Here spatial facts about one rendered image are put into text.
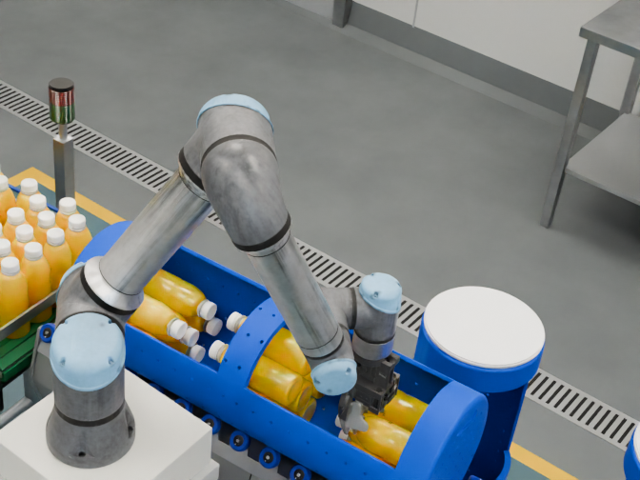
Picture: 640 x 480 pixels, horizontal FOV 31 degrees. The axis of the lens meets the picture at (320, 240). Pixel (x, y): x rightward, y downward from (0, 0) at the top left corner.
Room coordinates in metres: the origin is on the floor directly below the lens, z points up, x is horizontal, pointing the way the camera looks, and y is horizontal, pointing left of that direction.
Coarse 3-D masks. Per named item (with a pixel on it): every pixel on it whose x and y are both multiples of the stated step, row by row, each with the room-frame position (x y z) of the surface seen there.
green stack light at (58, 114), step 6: (54, 108) 2.49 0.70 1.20; (60, 108) 2.49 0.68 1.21; (66, 108) 2.49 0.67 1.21; (72, 108) 2.51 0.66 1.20; (54, 114) 2.49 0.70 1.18; (60, 114) 2.49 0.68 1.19; (66, 114) 2.49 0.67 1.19; (72, 114) 2.51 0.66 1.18; (54, 120) 2.49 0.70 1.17; (60, 120) 2.49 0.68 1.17; (66, 120) 2.49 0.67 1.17; (72, 120) 2.51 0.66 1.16
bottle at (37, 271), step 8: (24, 256) 2.06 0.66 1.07; (40, 256) 2.05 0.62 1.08; (24, 264) 2.04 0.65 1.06; (32, 264) 2.04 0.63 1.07; (40, 264) 2.04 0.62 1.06; (48, 264) 2.06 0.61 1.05; (24, 272) 2.03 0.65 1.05; (32, 272) 2.03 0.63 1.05; (40, 272) 2.03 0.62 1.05; (48, 272) 2.05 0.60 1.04; (32, 280) 2.02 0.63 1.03; (40, 280) 2.03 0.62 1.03; (48, 280) 2.05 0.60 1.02; (32, 288) 2.02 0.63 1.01; (40, 288) 2.03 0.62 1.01; (48, 288) 2.05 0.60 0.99; (32, 296) 2.02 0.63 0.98; (40, 296) 2.03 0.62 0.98; (32, 304) 2.02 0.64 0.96; (48, 312) 2.04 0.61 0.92; (32, 320) 2.02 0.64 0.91; (40, 320) 2.03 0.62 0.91
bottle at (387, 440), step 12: (372, 420) 1.60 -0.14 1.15; (384, 420) 1.60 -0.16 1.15; (360, 432) 1.58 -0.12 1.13; (372, 432) 1.57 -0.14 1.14; (384, 432) 1.57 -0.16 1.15; (396, 432) 1.57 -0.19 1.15; (408, 432) 1.58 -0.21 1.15; (372, 444) 1.56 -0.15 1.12; (384, 444) 1.55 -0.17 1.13; (396, 444) 1.55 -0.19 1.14; (384, 456) 1.55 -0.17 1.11; (396, 456) 1.53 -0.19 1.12
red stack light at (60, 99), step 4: (52, 92) 2.49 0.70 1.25; (56, 92) 2.49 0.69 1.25; (60, 92) 2.49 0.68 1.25; (64, 92) 2.49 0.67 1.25; (68, 92) 2.50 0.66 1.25; (72, 92) 2.51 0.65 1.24; (52, 96) 2.49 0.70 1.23; (56, 96) 2.49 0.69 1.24; (60, 96) 2.49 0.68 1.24; (64, 96) 2.49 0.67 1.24; (68, 96) 2.50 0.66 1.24; (72, 96) 2.51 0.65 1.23; (52, 100) 2.49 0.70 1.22; (56, 100) 2.49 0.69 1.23; (60, 100) 2.49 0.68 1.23; (64, 100) 2.49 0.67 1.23; (68, 100) 2.50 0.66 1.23; (72, 100) 2.51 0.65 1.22; (52, 104) 2.49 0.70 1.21; (56, 104) 2.49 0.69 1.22; (60, 104) 2.49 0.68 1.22; (64, 104) 2.49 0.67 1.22; (68, 104) 2.50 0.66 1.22
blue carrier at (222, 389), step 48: (96, 240) 1.94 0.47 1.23; (240, 288) 1.97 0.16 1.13; (144, 336) 1.76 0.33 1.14; (240, 336) 1.72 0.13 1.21; (192, 384) 1.69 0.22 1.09; (240, 384) 1.65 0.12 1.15; (432, 384) 1.74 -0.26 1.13; (288, 432) 1.58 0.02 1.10; (336, 432) 1.73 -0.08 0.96; (432, 432) 1.52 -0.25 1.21; (480, 432) 1.67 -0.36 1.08
